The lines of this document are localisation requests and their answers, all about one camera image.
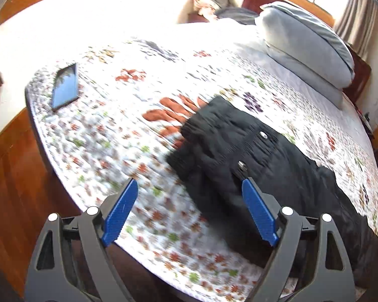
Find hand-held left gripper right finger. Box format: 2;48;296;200
241;178;356;302

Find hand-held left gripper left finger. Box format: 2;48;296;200
24;178;139;302

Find black pants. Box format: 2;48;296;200
165;96;378;288

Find floral quilted bedspread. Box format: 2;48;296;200
24;36;378;302

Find black smartphone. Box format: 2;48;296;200
50;63;80;111

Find flat grey-blue pillow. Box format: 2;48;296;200
265;46;345;107

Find large grey-blue pillow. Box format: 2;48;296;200
255;2;356;89

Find dark wooden bed headboard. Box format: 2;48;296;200
241;0;372;103

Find beige striped curtain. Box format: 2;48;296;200
334;0;378;60

